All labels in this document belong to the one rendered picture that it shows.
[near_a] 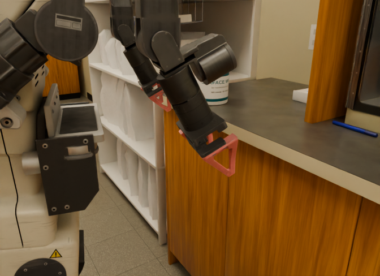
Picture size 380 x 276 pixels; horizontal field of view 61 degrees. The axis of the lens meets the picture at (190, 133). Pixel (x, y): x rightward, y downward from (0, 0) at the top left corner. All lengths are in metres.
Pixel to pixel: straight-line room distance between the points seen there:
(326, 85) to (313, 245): 0.47
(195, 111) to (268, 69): 1.37
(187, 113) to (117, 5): 0.46
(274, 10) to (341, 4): 0.83
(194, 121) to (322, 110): 0.62
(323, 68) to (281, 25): 0.81
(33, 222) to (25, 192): 0.07
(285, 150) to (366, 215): 0.23
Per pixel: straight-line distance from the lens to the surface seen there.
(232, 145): 0.53
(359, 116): 1.08
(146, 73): 0.94
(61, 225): 0.82
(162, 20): 0.49
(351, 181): 0.77
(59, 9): 0.46
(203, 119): 0.54
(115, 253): 1.97
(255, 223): 1.09
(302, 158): 0.83
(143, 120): 2.05
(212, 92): 1.19
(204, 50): 0.53
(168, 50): 0.48
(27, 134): 0.69
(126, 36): 0.91
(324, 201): 0.87
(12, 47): 0.48
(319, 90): 1.05
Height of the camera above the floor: 1.25
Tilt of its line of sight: 20 degrees down
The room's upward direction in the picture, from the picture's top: straight up
